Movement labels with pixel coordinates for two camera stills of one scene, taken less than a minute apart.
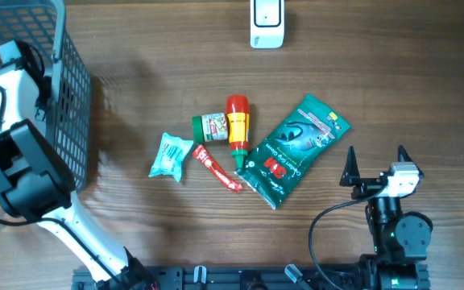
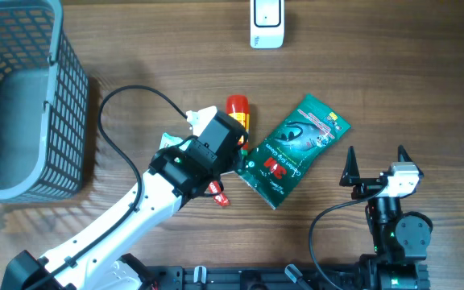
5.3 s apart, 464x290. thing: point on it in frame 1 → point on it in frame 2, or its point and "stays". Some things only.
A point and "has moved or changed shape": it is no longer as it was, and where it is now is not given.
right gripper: [351, 178] stays
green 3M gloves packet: [280, 166] stays
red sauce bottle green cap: [238, 109] stays
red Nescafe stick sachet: [202, 155] has moved or changed shape
